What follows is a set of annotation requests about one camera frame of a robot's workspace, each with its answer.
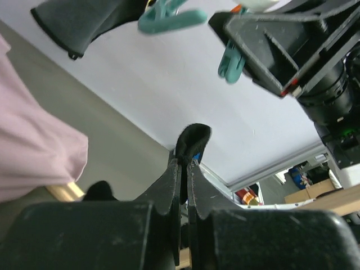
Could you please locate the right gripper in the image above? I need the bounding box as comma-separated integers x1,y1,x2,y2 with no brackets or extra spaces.
209,1,359,97

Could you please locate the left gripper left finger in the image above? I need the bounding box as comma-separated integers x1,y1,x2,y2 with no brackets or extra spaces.
1,160,182,269

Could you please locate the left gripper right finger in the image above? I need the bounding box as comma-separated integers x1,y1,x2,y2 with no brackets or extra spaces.
187,161,359,269

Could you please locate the teal clothespin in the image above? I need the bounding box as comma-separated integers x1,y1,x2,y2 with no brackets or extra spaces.
218,41,246,84
137,0,207,35

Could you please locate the black sock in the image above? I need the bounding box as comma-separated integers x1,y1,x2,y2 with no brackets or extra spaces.
84,123,212,205

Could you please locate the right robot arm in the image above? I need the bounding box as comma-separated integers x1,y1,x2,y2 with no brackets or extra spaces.
209,1,359,169

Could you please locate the wooden hanger stand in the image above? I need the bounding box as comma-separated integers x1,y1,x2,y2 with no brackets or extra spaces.
46,182,85,202

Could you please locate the pink cloth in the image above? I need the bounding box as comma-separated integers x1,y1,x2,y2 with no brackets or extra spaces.
1,38,88,202

